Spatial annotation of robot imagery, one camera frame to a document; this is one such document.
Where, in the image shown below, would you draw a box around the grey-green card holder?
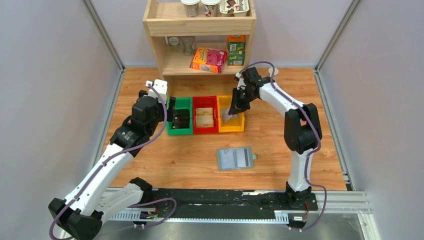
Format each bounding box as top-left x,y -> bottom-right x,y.
216,146 -> 257,171

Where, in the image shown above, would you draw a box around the wooden shelf unit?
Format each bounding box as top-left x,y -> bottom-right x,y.
142,0 -> 257,97

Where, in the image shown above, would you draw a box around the dark credit card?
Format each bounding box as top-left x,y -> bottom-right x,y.
240,148 -> 251,168

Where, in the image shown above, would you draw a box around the red plastic bin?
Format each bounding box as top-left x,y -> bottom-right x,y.
192,96 -> 219,135

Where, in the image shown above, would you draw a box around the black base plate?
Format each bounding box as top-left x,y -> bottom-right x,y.
141,188 -> 318,220

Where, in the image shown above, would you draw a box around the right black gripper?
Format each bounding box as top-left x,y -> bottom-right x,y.
228,87 -> 257,116

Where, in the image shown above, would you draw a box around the chocolate pudding pack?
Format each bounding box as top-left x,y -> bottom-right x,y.
219,0 -> 250,17

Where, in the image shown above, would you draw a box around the clear glass on shelf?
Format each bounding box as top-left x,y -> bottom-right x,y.
180,36 -> 197,56

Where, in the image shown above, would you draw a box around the tan cards in red bin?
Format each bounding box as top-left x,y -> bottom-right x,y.
195,107 -> 214,128

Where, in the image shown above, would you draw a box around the green plastic bin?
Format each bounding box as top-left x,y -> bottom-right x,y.
166,96 -> 194,136

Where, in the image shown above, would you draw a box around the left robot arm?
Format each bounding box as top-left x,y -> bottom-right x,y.
48,82 -> 168,240

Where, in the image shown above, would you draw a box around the glass jar on shelf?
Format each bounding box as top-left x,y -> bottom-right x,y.
166,36 -> 181,49

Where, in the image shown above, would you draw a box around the left yogurt cup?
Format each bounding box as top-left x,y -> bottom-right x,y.
180,0 -> 200,18

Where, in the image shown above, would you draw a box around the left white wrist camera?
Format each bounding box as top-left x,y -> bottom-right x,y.
145,79 -> 169,102

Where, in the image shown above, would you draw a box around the green orange carton box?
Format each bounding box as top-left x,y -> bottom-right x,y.
227,35 -> 246,66

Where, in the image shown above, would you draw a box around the yellow plastic bin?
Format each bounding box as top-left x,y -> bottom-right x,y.
216,95 -> 245,133

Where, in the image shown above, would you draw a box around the green soap bottle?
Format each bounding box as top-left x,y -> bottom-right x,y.
268,67 -> 279,76

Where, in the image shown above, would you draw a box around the middle yogurt cup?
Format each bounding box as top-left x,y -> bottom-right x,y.
201,0 -> 220,18

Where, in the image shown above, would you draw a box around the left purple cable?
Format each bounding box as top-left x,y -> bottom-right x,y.
48,82 -> 178,240

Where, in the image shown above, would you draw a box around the yogurt cup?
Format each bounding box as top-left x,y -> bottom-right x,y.
201,0 -> 220,18
180,0 -> 200,18

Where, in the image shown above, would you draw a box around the white credit card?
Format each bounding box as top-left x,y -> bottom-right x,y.
221,109 -> 238,123

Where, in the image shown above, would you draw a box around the orange pink snack box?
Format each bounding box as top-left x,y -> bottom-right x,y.
189,47 -> 228,74

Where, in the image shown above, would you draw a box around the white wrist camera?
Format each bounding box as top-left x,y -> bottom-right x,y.
234,72 -> 244,83
145,79 -> 169,102

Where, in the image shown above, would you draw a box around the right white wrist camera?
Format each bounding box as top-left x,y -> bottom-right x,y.
234,72 -> 244,83

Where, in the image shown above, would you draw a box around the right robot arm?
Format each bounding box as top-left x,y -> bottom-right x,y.
225,67 -> 322,210

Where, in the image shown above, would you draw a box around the black cards in green bin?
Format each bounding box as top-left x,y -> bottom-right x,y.
171,108 -> 191,129

